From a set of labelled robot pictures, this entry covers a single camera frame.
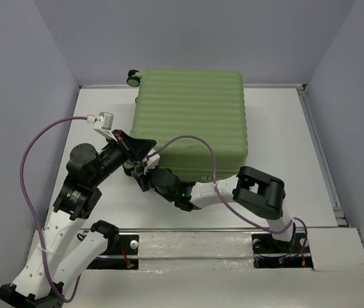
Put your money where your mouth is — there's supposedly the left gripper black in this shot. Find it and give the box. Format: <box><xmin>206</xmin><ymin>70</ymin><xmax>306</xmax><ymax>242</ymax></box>
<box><xmin>92</xmin><ymin>128</ymin><xmax>158</xmax><ymax>184</ymax></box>

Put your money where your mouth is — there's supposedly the green suitcase with blue lining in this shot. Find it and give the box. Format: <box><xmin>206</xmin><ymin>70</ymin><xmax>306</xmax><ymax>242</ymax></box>
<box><xmin>126</xmin><ymin>69</ymin><xmax>248</xmax><ymax>182</ymax></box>

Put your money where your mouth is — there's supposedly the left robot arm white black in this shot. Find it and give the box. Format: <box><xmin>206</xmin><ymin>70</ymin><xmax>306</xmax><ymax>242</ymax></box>
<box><xmin>0</xmin><ymin>130</ymin><xmax>156</xmax><ymax>307</ymax></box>

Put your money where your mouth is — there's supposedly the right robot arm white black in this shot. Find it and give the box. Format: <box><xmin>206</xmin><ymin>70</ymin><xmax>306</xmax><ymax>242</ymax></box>
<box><xmin>125</xmin><ymin>166</ymin><xmax>295</xmax><ymax>252</ymax></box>

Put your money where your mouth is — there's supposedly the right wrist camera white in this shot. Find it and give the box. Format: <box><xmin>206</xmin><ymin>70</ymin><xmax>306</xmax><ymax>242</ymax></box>
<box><xmin>143</xmin><ymin>150</ymin><xmax>160</xmax><ymax>173</ymax></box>

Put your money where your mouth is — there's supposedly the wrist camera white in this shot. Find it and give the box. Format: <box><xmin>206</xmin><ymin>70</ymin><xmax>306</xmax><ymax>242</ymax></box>
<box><xmin>86</xmin><ymin>112</ymin><xmax>116</xmax><ymax>140</ymax></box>
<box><xmin>143</xmin><ymin>150</ymin><xmax>160</xmax><ymax>173</ymax></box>

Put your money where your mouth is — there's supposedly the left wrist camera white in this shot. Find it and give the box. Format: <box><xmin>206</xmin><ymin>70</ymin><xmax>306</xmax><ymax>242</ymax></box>
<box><xmin>86</xmin><ymin>112</ymin><xmax>116</xmax><ymax>140</ymax></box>

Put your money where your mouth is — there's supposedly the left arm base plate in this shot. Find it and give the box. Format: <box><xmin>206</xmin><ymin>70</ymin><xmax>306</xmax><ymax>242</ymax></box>
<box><xmin>87</xmin><ymin>234</ymin><xmax>139</xmax><ymax>270</ymax></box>

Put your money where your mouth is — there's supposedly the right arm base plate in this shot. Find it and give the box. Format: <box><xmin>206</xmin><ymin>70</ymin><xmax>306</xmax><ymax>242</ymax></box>
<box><xmin>252</xmin><ymin>232</ymin><xmax>314</xmax><ymax>269</ymax></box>

